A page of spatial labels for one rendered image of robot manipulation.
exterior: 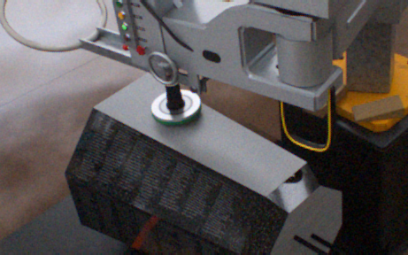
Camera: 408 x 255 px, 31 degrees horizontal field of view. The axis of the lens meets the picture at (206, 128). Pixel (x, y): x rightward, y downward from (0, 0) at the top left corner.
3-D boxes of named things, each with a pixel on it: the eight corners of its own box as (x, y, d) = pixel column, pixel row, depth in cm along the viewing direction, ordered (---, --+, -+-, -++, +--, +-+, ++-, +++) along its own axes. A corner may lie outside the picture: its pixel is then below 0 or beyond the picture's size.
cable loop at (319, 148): (337, 155, 272) (336, 86, 252) (333, 161, 270) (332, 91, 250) (285, 137, 284) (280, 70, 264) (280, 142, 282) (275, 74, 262)
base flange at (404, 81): (360, 46, 355) (360, 37, 352) (448, 81, 324) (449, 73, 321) (293, 93, 332) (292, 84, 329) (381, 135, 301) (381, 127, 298)
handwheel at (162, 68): (194, 78, 284) (188, 45, 274) (178, 91, 278) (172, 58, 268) (165, 68, 291) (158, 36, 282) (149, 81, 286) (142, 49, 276)
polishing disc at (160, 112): (169, 128, 302) (168, 126, 301) (142, 106, 317) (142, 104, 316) (210, 106, 311) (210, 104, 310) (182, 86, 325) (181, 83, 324)
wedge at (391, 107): (398, 103, 310) (398, 94, 307) (404, 117, 302) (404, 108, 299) (351, 108, 311) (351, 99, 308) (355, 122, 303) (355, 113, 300)
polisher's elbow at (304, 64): (291, 53, 266) (288, 6, 254) (341, 64, 257) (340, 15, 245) (268, 81, 254) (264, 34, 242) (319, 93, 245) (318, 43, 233)
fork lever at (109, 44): (228, 73, 295) (227, 62, 292) (200, 97, 284) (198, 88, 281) (104, 31, 330) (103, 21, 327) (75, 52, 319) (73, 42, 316)
